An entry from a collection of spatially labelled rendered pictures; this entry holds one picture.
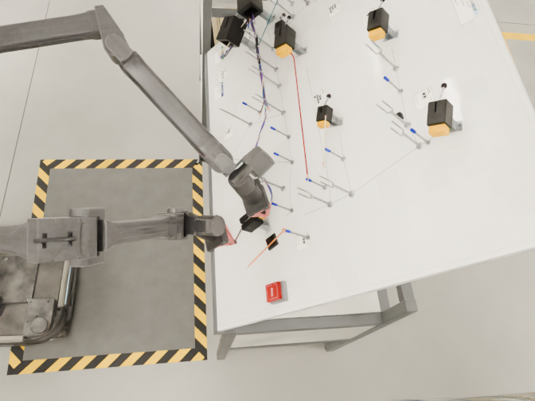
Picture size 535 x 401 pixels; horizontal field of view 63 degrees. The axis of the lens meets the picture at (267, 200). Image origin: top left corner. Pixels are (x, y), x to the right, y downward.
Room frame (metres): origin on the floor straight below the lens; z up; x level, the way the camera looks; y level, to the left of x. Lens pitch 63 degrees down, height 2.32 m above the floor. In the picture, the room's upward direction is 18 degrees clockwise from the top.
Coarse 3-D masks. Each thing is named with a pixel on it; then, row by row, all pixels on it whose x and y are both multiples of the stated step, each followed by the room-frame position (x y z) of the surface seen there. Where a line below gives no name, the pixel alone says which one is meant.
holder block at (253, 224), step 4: (244, 216) 0.54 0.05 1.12; (248, 216) 0.54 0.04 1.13; (240, 220) 0.53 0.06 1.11; (244, 220) 0.53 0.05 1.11; (248, 220) 0.52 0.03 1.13; (252, 220) 0.52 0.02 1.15; (256, 220) 0.53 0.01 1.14; (260, 220) 0.54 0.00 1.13; (244, 224) 0.51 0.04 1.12; (248, 224) 0.51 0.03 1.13; (252, 224) 0.52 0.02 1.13; (256, 224) 0.52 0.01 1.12; (260, 224) 0.53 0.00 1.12; (244, 228) 0.50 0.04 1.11; (248, 228) 0.51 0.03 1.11; (252, 228) 0.52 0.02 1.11; (256, 228) 0.52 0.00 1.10
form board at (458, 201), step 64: (320, 0) 1.29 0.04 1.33; (448, 0) 1.07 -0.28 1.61; (256, 64) 1.16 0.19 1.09; (320, 64) 1.04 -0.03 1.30; (384, 64) 0.96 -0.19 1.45; (448, 64) 0.89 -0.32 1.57; (512, 64) 0.84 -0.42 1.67; (256, 128) 0.90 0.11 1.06; (320, 128) 0.83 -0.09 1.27; (384, 128) 0.77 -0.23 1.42; (512, 128) 0.69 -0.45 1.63; (320, 192) 0.63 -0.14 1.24; (384, 192) 0.60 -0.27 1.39; (448, 192) 0.58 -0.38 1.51; (512, 192) 0.56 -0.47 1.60; (256, 256) 0.46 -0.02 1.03; (320, 256) 0.45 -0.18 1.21; (384, 256) 0.44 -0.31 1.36; (448, 256) 0.44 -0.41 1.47; (256, 320) 0.28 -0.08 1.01
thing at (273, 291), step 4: (268, 284) 0.37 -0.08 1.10; (272, 284) 0.37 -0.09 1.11; (276, 284) 0.37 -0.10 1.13; (280, 284) 0.37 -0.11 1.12; (268, 288) 0.36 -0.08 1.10; (272, 288) 0.36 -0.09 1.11; (276, 288) 0.36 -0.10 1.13; (280, 288) 0.36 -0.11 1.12; (268, 292) 0.35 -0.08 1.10; (272, 292) 0.35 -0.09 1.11; (276, 292) 0.35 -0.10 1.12; (280, 292) 0.35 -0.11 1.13; (268, 296) 0.34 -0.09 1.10; (272, 296) 0.34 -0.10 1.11; (276, 296) 0.34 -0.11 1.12; (280, 296) 0.34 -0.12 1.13; (268, 300) 0.33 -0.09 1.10; (272, 300) 0.33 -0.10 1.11; (276, 300) 0.33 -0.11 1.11
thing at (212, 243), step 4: (200, 236) 0.43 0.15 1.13; (204, 236) 0.44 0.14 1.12; (208, 236) 0.44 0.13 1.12; (212, 236) 0.45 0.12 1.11; (216, 236) 0.46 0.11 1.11; (220, 236) 0.46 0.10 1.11; (208, 240) 0.44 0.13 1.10; (212, 240) 0.44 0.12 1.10; (216, 240) 0.45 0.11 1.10; (220, 240) 0.45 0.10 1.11; (224, 240) 0.45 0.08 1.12; (208, 244) 0.43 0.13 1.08; (212, 244) 0.43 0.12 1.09; (216, 244) 0.43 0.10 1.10; (220, 244) 0.44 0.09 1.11; (208, 248) 0.42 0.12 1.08; (212, 248) 0.42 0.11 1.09
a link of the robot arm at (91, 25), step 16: (64, 16) 0.73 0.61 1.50; (80, 16) 0.74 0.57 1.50; (96, 16) 0.75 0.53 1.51; (0, 32) 0.64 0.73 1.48; (16, 32) 0.65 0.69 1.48; (32, 32) 0.67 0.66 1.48; (48, 32) 0.68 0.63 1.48; (64, 32) 0.70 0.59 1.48; (80, 32) 0.71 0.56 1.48; (96, 32) 0.72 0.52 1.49; (112, 32) 0.73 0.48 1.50; (0, 48) 0.61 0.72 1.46; (16, 48) 0.63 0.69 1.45; (32, 48) 0.66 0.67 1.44
